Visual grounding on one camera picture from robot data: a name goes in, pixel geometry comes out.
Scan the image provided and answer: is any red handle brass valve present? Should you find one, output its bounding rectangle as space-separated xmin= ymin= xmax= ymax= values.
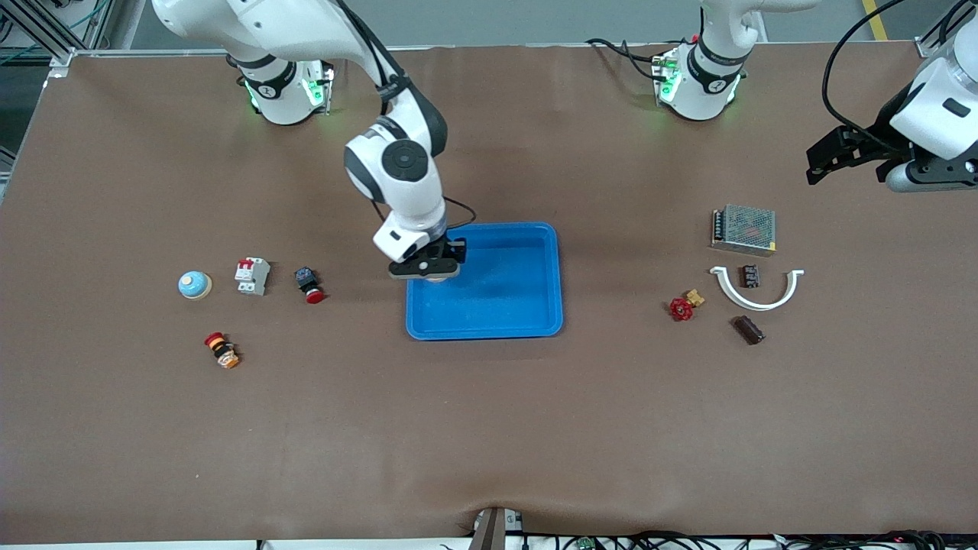
xmin=670 ymin=289 xmax=705 ymax=322

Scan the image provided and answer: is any aluminium frame profile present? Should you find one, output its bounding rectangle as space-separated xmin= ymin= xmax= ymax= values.
xmin=0 ymin=0 xmax=115 ymax=68
xmin=915 ymin=0 xmax=960 ymax=59

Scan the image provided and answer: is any blue plastic tray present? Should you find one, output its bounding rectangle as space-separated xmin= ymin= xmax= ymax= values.
xmin=406 ymin=222 xmax=565 ymax=341

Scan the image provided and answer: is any metal mesh power supply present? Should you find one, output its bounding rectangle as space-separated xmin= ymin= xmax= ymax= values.
xmin=711 ymin=203 xmax=778 ymax=256

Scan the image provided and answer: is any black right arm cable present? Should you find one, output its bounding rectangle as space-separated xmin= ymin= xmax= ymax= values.
xmin=332 ymin=0 xmax=478 ymax=230

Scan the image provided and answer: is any white curved plastic clip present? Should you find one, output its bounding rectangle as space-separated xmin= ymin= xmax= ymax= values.
xmin=710 ymin=266 xmax=805 ymax=312

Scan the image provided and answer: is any white circuit breaker red switch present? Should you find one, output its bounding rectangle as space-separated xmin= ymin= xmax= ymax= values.
xmin=235 ymin=257 xmax=270 ymax=296

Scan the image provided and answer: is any red mushroom button black body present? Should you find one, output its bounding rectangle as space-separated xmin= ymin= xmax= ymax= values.
xmin=295 ymin=267 xmax=325 ymax=305

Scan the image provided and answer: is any black base cable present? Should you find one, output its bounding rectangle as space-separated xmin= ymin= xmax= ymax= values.
xmin=585 ymin=36 xmax=667 ymax=82

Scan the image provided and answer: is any red yellow button white end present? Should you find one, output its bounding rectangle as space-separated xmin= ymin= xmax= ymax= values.
xmin=204 ymin=332 xmax=241 ymax=370

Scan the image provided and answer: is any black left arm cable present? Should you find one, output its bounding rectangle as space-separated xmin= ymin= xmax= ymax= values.
xmin=821 ymin=0 xmax=910 ymax=146

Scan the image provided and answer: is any metal table clamp bracket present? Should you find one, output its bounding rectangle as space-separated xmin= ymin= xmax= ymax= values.
xmin=468 ymin=506 xmax=524 ymax=550

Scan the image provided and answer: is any brown table mat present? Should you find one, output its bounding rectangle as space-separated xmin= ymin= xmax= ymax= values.
xmin=0 ymin=42 xmax=978 ymax=545

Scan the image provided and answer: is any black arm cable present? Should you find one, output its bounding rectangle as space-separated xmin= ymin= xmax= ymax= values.
xmin=332 ymin=0 xmax=478 ymax=230
xmin=821 ymin=0 xmax=910 ymax=146

